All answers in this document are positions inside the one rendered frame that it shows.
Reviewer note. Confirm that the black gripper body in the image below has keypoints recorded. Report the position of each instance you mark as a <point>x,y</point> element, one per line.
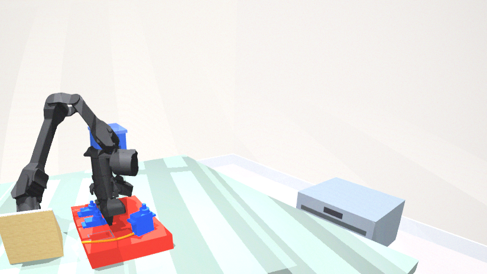
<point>102,187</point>

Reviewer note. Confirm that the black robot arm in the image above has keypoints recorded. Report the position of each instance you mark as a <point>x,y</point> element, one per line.
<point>28,190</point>

